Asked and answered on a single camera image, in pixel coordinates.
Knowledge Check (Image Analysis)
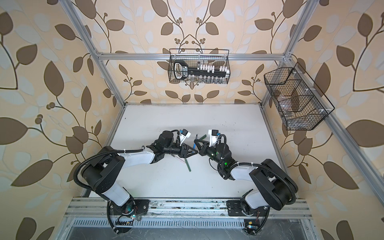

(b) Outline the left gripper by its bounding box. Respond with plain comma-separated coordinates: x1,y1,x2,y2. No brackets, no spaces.
163,141,199,159

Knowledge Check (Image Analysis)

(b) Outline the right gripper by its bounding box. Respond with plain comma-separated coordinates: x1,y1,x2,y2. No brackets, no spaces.
195,139,224,168

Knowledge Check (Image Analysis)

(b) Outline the green pen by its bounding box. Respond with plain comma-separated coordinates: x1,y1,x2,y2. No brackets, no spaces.
184,159,192,172

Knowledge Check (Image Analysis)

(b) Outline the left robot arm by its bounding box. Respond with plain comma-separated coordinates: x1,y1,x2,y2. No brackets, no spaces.
73,130,198,215

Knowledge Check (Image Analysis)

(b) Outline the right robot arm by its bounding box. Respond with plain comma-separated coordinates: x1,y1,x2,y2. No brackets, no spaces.
194,139,298,216

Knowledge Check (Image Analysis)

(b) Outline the black tool with sockets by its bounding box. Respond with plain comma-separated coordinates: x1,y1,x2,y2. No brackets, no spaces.
172,60,231,80

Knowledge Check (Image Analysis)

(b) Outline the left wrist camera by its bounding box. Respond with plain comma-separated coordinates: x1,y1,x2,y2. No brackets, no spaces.
177,129,191,146

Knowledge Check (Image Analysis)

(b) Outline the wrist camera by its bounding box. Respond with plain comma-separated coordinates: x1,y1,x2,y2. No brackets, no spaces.
208,130,220,147
177,129,191,146

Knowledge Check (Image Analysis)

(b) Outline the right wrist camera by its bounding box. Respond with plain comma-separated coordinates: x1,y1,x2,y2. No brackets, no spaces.
208,130,220,147

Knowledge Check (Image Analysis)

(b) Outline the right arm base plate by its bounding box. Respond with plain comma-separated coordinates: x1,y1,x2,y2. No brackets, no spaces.
226,200,270,218

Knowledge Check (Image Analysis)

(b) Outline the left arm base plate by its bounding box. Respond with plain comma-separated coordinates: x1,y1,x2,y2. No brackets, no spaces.
108,199,150,216

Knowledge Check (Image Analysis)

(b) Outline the back wire basket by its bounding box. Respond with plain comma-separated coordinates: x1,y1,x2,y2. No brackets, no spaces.
168,48,231,85

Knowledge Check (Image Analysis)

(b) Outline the side wire basket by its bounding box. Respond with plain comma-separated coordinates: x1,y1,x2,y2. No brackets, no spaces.
264,63,335,131

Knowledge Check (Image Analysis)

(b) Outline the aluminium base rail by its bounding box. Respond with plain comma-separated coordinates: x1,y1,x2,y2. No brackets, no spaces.
64,198,313,229

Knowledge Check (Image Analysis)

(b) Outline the aluminium frame back bar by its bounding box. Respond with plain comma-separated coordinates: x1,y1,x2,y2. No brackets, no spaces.
95,52,286,61

